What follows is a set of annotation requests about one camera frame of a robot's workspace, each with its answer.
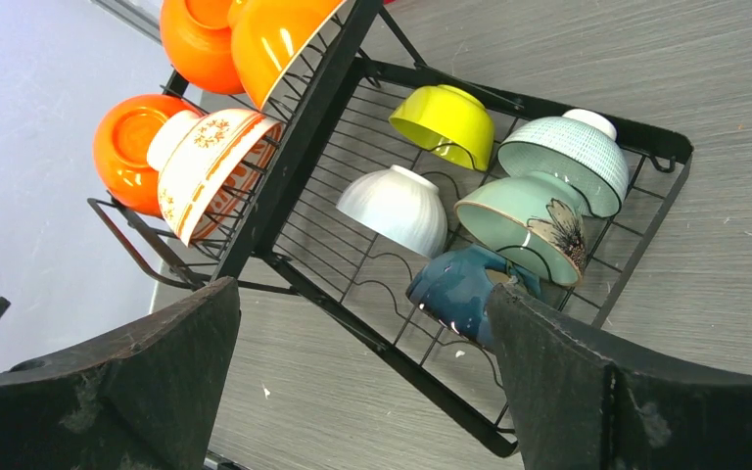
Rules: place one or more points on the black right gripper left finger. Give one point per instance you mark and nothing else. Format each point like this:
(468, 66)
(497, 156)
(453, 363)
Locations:
(142, 396)

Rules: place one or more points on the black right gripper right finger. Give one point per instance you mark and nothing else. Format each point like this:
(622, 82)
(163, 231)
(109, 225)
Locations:
(582, 398)

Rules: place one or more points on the white bowl red floral pattern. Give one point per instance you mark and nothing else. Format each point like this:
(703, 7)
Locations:
(208, 165)

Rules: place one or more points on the dark blue glazed bowl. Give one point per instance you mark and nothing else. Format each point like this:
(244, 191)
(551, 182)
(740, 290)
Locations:
(454, 289)

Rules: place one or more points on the celadon bowl with flower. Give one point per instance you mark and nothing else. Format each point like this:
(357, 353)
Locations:
(535, 220)

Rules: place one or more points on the mint textured bowl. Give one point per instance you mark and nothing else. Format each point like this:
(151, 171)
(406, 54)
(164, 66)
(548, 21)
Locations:
(580, 148)

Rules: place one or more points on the orange bowl front left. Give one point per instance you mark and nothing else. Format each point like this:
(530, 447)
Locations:
(120, 147)

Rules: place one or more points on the white ribbed bowl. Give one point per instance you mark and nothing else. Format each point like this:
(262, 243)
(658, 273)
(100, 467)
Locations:
(400, 205)

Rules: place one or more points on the yellow-green bowl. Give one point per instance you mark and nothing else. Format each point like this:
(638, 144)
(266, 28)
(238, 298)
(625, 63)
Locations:
(449, 123)

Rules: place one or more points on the orange bowl back left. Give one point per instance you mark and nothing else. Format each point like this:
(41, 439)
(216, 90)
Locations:
(197, 41)

